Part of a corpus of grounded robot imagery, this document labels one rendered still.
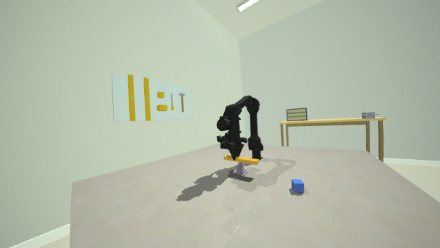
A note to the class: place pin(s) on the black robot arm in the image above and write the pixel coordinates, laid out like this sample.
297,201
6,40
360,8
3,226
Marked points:
230,120

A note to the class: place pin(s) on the small blue cube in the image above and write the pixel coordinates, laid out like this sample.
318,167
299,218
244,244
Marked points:
297,185

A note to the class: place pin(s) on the yellow bar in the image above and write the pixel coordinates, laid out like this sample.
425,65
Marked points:
241,159

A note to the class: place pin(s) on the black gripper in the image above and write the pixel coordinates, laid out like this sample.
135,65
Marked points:
234,144

